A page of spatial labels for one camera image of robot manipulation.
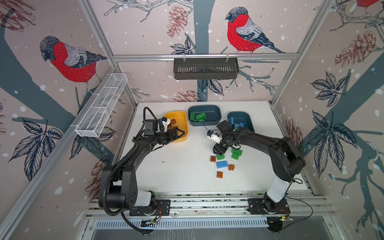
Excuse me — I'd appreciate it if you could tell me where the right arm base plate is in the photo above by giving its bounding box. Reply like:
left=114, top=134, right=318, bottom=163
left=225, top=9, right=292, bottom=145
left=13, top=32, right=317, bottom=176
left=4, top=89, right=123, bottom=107
left=247, top=198, right=291, bottom=215

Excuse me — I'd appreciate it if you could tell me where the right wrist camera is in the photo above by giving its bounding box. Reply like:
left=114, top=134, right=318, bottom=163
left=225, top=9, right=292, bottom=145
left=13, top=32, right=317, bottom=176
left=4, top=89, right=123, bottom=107
left=207, top=130, right=223, bottom=144

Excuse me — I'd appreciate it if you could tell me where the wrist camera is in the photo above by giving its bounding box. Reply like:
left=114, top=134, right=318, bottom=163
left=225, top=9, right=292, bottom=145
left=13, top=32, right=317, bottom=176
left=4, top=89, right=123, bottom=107
left=143, top=117, right=171, bottom=136
left=207, top=130, right=223, bottom=144

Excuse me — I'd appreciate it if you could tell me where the white mesh wall shelf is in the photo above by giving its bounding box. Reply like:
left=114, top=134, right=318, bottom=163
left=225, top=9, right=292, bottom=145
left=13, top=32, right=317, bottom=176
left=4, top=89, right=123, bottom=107
left=75, top=73, right=128, bottom=138

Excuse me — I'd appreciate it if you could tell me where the yellow plastic bin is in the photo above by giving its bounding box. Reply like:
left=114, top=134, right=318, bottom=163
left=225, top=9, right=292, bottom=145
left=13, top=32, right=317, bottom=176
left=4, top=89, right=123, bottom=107
left=165, top=111, right=188, bottom=143

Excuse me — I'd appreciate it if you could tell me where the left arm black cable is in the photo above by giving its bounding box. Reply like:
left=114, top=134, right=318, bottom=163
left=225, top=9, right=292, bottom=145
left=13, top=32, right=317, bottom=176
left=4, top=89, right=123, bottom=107
left=101, top=106, right=163, bottom=235

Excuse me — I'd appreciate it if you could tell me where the aluminium mounting rail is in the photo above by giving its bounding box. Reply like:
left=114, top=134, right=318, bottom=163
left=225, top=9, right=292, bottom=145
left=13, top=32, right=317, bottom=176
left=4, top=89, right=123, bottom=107
left=85, top=191, right=335, bottom=220

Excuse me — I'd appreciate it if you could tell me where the dark teal bin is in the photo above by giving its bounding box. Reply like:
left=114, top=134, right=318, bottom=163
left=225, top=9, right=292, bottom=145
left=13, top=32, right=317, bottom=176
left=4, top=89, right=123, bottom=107
left=187, top=105, right=222, bottom=127
left=227, top=112, right=255, bottom=132

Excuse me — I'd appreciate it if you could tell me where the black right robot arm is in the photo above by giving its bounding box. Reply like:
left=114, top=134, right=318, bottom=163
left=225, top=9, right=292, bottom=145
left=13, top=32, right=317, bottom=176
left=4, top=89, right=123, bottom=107
left=207, top=121, right=306, bottom=214

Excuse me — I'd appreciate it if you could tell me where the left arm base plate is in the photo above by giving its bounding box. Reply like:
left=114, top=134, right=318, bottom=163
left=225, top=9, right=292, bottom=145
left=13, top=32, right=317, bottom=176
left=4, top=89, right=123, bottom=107
left=129, top=200, right=171, bottom=217

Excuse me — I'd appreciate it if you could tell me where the right dark teal bin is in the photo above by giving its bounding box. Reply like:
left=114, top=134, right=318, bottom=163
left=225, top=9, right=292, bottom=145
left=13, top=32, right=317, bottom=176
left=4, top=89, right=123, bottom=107
left=227, top=112, right=255, bottom=132

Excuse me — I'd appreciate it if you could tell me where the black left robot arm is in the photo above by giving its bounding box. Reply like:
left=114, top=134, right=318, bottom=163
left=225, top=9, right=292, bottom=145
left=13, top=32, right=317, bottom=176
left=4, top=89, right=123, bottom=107
left=99, top=127, right=186, bottom=216

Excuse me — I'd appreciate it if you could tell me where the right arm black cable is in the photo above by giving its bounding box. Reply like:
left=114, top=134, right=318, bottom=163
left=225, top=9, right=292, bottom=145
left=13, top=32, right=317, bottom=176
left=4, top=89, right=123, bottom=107
left=202, top=119, right=314, bottom=232

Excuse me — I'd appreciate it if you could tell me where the brown lego bottom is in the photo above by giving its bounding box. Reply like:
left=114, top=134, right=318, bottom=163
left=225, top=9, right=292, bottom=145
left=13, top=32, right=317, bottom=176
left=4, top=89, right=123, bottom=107
left=216, top=171, right=223, bottom=179

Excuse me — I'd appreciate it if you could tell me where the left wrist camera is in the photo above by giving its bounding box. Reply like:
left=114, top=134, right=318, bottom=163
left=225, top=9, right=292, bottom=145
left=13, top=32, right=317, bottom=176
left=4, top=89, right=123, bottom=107
left=143, top=117, right=171, bottom=136

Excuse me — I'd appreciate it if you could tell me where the black hanging wire basket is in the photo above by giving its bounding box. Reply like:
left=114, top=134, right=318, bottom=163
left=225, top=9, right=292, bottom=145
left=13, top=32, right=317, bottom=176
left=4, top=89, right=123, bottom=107
left=174, top=58, right=239, bottom=80

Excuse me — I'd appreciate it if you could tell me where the middle dark teal bin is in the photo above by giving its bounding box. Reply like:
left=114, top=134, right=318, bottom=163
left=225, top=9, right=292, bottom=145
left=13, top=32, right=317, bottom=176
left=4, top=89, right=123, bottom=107
left=187, top=105, right=222, bottom=127

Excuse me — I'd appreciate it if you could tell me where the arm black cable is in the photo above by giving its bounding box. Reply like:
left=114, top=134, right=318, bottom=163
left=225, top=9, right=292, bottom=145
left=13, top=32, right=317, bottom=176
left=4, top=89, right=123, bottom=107
left=101, top=106, right=163, bottom=235
left=202, top=119, right=314, bottom=232

